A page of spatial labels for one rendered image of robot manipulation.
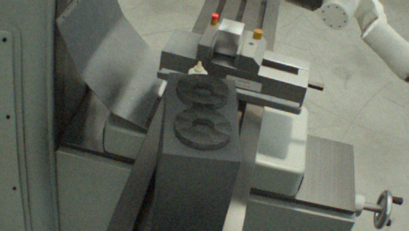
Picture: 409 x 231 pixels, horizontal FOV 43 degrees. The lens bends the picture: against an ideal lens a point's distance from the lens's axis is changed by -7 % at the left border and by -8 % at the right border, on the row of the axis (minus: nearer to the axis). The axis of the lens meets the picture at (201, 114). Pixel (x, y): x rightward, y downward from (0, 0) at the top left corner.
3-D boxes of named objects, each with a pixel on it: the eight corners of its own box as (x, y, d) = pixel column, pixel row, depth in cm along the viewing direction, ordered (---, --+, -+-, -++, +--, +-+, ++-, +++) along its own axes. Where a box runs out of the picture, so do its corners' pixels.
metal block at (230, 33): (239, 44, 132) (245, 23, 128) (236, 57, 127) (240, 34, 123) (219, 39, 132) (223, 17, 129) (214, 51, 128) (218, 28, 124)
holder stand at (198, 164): (218, 156, 111) (237, 73, 99) (220, 240, 94) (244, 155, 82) (158, 149, 110) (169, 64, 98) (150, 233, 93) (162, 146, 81)
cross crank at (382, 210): (387, 212, 157) (402, 184, 150) (389, 240, 147) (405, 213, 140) (339, 202, 158) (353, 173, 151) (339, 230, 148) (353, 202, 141)
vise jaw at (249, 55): (265, 49, 135) (268, 35, 132) (258, 74, 125) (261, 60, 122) (241, 43, 135) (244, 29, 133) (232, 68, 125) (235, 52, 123)
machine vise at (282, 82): (304, 82, 139) (315, 46, 132) (300, 115, 127) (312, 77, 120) (172, 47, 142) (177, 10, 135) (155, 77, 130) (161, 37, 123)
